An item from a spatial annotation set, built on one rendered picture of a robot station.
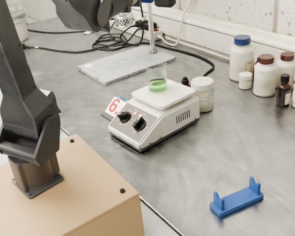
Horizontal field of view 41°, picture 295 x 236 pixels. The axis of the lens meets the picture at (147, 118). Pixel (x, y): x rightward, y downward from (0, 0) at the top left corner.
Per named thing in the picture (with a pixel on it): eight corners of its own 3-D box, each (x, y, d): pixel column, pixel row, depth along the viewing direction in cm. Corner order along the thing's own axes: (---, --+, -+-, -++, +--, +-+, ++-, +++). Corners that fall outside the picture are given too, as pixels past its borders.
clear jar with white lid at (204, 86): (195, 101, 109) (194, 75, 105) (216, 104, 107) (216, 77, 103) (188, 111, 105) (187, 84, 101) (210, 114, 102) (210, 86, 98)
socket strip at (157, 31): (152, 41, 157) (151, 31, 155) (103, 24, 186) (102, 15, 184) (163, 38, 160) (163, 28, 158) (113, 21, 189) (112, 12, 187)
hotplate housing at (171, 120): (141, 154, 89) (137, 124, 85) (107, 134, 98) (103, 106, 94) (207, 118, 101) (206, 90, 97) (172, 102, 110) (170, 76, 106)
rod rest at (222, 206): (219, 218, 70) (219, 202, 68) (209, 207, 72) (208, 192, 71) (264, 198, 73) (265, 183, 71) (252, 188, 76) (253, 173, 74)
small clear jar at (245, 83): (249, 91, 112) (250, 77, 110) (236, 89, 114) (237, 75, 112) (253, 85, 115) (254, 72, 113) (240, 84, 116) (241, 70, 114)
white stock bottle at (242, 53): (229, 82, 118) (230, 41, 112) (229, 73, 124) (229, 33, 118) (254, 82, 117) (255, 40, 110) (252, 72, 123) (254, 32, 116)
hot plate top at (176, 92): (161, 111, 90) (161, 107, 89) (129, 96, 98) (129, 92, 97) (197, 93, 96) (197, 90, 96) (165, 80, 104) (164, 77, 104)
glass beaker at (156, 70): (152, 85, 101) (149, 56, 97) (172, 87, 99) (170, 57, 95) (143, 95, 96) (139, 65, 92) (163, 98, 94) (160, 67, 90)
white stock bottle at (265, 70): (275, 98, 107) (278, 60, 102) (252, 97, 109) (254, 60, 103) (275, 88, 112) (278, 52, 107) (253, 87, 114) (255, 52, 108)
